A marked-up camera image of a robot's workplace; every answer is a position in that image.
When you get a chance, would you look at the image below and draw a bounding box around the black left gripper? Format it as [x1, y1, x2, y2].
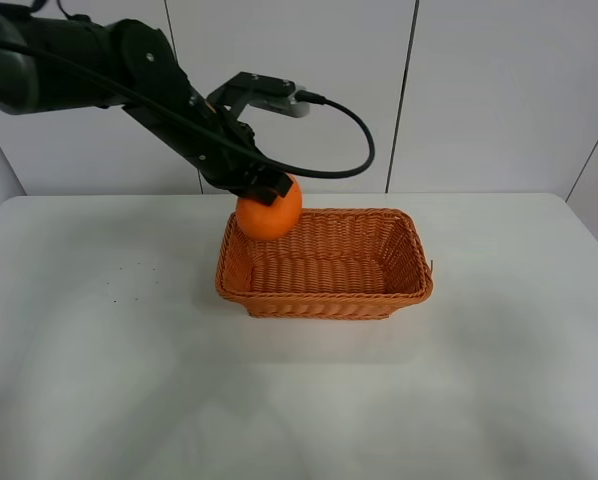
[123, 74, 293, 206]

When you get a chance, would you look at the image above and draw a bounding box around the orange fruit with stem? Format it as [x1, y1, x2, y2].
[235, 176, 302, 241]

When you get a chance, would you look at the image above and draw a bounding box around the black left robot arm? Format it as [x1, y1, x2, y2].
[0, 1, 291, 206]

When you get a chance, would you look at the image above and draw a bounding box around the orange wicker basket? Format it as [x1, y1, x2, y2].
[215, 208, 433, 320]

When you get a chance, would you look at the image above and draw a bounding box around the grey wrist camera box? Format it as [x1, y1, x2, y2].
[207, 72, 310, 119]

